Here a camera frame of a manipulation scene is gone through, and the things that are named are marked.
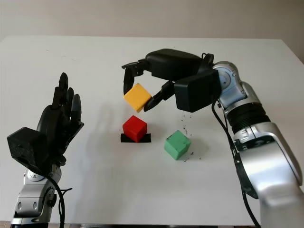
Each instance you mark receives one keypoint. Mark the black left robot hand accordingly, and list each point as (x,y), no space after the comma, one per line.
(55,128)

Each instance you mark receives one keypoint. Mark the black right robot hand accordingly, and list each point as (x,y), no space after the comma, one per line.
(173,64)

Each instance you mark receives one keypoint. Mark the yellow cube block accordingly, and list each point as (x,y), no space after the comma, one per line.
(137,97)

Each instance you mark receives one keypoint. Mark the red cube block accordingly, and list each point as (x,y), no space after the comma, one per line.
(134,128)

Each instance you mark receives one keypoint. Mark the green cube block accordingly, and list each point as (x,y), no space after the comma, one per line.
(177,145)

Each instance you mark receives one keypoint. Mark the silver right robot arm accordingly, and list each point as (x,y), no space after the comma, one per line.
(268,147)

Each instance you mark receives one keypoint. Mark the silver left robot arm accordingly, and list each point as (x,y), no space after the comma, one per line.
(35,197)

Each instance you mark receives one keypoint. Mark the black tape strip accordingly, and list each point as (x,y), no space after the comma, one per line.
(124,139)

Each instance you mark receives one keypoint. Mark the dark robot torso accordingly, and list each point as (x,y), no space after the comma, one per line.
(166,226)

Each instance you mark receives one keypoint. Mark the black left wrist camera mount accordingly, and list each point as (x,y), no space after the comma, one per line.
(26,147)

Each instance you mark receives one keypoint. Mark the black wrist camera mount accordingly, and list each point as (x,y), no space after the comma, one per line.
(196,92)
(26,147)

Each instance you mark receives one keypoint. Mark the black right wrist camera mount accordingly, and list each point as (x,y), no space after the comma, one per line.
(196,92)

